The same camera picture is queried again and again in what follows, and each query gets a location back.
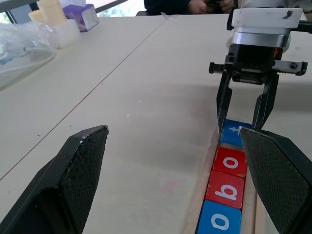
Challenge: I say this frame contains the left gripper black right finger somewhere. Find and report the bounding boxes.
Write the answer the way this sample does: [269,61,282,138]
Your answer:
[238,127,312,234]

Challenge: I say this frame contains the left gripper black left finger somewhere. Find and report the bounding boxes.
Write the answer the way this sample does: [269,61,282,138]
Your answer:
[0,124,110,234]

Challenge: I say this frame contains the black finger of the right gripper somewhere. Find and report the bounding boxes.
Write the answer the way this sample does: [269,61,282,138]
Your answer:
[216,70,233,136]
[251,72,280,130]

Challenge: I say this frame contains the blue letter t block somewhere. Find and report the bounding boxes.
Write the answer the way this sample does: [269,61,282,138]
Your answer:
[219,119,252,148]

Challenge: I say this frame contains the red letter o block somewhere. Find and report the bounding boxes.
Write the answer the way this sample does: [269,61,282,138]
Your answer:
[212,146,248,178]

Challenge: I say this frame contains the red letter b block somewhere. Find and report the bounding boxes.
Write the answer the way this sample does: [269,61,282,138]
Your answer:
[204,169,245,210]

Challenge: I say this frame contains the blue letter o block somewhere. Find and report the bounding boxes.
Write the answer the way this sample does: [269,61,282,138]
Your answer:
[195,200,242,234]

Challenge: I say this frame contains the long wooden letter tray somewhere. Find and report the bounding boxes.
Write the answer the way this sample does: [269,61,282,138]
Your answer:
[182,131,272,234]

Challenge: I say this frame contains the person's left hand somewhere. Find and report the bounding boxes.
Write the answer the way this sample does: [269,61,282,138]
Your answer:
[219,0,236,13]

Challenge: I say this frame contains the person's right hand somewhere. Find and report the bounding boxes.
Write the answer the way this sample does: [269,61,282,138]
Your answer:
[190,0,208,15]

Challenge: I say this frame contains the person in dark clothing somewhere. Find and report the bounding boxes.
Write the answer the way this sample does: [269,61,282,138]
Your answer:
[143,0,245,17]

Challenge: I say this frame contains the purple tissue box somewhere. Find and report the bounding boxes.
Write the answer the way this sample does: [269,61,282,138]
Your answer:
[62,3,100,33]

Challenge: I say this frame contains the small cream plastic cup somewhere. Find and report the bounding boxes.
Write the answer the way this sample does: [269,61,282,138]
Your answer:
[27,10,46,24]

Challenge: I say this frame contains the yellow plastic cup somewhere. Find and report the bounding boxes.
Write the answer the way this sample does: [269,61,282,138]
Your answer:
[36,0,68,25]

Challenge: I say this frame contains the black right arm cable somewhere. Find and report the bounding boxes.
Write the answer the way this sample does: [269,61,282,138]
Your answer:
[226,9,235,32]

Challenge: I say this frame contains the clear plastic bag with cables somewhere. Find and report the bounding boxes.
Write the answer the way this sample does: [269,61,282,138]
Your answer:
[0,22,59,90]

